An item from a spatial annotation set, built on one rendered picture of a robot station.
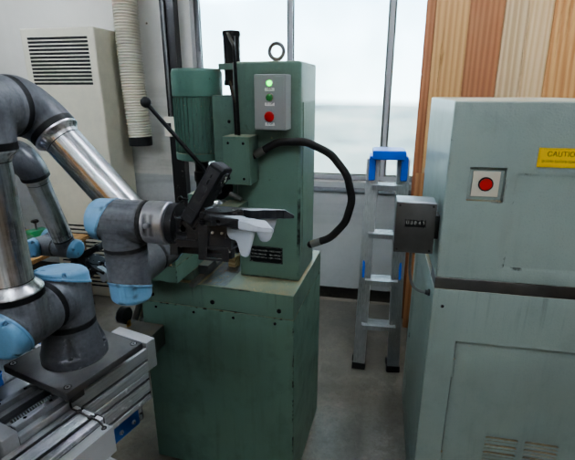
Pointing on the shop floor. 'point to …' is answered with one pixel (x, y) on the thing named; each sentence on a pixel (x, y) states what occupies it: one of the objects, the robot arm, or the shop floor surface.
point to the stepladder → (371, 261)
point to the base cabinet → (235, 381)
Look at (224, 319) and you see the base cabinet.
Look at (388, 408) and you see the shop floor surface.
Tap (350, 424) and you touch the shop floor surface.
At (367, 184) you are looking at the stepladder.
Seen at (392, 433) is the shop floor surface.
